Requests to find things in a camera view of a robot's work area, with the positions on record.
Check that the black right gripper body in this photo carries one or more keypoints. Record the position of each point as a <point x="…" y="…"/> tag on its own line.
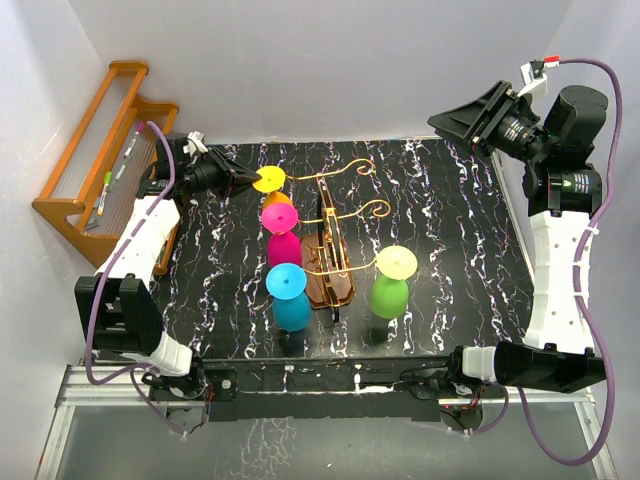
<point x="515" y="136"/>

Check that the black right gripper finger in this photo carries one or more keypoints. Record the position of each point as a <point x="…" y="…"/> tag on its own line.
<point x="456" y="121"/>
<point x="459" y="142"/>

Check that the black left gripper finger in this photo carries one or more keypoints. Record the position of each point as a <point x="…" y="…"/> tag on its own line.
<point x="238" y="186"/>
<point x="236" y="172"/>

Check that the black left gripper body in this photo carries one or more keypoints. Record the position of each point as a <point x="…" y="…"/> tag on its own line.
<point x="209" y="175"/>

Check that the orange yellow wine glass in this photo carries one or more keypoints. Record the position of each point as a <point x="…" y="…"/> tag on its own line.
<point x="272" y="179"/>

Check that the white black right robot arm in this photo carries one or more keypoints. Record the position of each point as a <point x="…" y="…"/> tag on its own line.
<point x="564" y="192"/>

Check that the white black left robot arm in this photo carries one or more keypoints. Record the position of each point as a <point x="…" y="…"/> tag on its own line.
<point x="115" y="306"/>

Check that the magenta wine glass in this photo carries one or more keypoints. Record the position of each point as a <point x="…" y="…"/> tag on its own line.
<point x="283" y="246"/>

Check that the blue wine glass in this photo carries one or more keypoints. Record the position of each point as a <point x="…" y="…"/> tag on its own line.
<point x="287" y="283"/>

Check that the wooden slatted shelf rack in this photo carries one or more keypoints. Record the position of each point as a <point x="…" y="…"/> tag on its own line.
<point x="68" y="200"/>

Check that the green wine glass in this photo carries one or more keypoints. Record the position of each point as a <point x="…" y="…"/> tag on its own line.
<point x="390" y="292"/>

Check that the pink capped marker pen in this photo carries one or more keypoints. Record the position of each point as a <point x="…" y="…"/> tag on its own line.
<point x="138" y="131"/>

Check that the green capped marker pen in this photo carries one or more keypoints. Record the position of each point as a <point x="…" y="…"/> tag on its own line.
<point x="104" y="192"/>

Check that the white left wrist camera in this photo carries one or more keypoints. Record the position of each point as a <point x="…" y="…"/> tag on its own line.
<point x="195" y="144"/>

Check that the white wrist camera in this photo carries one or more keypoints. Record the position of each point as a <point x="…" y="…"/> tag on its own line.
<point x="195" y="144"/>
<point x="534" y="75"/>

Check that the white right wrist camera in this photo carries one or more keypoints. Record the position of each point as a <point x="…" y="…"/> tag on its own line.
<point x="534" y="75"/>

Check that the gold wire wine glass rack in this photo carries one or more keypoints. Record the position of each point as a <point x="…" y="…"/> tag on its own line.
<point x="326" y="259"/>

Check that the aluminium frame rail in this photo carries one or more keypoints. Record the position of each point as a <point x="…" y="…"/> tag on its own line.
<point x="292" y="433"/>

